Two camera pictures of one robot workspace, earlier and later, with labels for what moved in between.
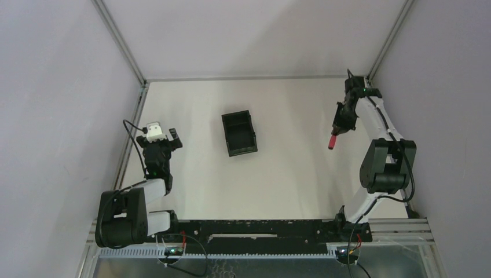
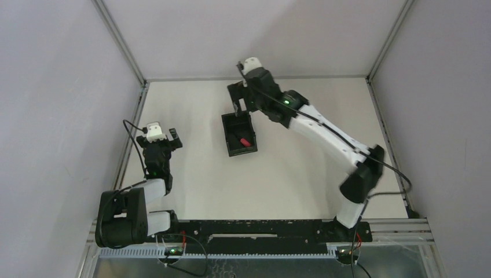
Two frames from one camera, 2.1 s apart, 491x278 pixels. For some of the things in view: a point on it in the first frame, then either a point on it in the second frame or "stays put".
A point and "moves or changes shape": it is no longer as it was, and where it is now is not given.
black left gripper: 158,143 stays put
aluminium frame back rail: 219,79 stays put
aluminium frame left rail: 120,41 stays put
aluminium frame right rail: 404,10 stays put
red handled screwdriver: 332,142 moves or changes shape
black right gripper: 340,126 → 239,91
